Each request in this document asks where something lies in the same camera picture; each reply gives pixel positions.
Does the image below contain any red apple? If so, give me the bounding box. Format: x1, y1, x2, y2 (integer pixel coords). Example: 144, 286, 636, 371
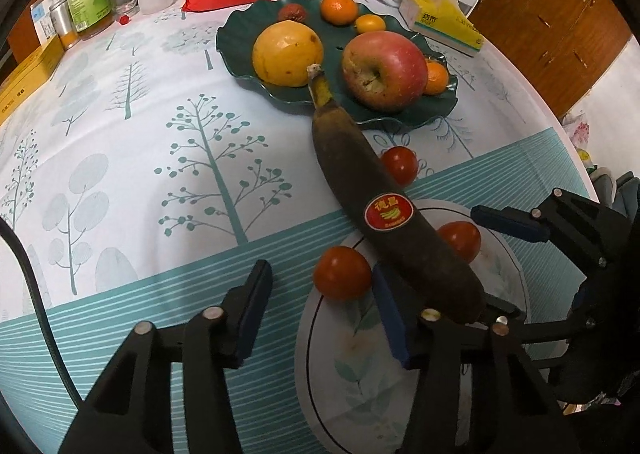
341, 30, 429, 114

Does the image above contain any white floral plate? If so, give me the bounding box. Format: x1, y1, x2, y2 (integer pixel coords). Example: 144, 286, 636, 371
295, 199, 531, 454

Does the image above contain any small tangerine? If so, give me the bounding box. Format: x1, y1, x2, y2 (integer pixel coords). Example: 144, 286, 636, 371
320, 0, 359, 27
422, 59, 449, 96

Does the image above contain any white and blue box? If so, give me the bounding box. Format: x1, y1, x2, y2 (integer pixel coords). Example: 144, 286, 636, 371
30, 0, 63, 42

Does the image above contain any black cable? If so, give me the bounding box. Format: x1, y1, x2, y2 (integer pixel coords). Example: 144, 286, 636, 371
0, 216, 83, 410

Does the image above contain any red cherry tomato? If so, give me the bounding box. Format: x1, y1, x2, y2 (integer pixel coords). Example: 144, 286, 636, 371
381, 146, 420, 186
313, 246, 373, 302
436, 221, 482, 264

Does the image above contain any dark green scalloped plate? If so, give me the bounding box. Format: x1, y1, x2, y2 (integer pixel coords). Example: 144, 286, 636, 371
216, 0, 460, 131

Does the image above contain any flat yellow box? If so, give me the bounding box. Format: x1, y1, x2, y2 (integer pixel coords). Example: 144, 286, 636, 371
0, 36, 66, 125

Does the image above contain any wooden cabinet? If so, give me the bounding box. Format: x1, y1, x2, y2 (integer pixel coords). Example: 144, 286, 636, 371
470, 0, 633, 120

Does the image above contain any grey chair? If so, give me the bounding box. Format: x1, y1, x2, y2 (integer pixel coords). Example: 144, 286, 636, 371
590, 166, 640, 220

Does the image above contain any dried red date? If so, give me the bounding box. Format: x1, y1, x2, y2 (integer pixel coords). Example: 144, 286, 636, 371
278, 3, 306, 25

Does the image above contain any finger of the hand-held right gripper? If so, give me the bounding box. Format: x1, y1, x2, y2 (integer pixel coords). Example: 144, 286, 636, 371
480, 298, 581, 345
470, 188, 640, 271

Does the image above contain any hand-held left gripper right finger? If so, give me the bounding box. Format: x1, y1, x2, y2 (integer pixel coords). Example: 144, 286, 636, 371
371, 265, 583, 454

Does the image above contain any large yellow orange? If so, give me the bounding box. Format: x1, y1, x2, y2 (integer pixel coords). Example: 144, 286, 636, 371
251, 20, 324, 88

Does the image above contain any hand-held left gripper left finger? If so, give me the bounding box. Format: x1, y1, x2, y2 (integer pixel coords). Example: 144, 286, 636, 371
57, 259, 274, 454

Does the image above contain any tree print tablecloth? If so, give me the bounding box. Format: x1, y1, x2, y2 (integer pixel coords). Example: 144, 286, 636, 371
0, 0, 601, 454

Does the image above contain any small round kumquat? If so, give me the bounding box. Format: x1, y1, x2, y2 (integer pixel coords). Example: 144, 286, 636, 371
354, 14, 387, 34

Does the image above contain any overripe dark banana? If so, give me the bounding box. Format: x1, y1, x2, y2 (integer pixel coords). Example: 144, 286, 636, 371
306, 64, 486, 326

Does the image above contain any yellow tissue pack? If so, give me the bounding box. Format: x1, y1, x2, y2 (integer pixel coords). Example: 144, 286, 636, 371
398, 0, 486, 58

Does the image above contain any small metal can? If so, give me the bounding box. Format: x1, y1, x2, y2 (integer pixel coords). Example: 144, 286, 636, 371
48, 0, 81, 51

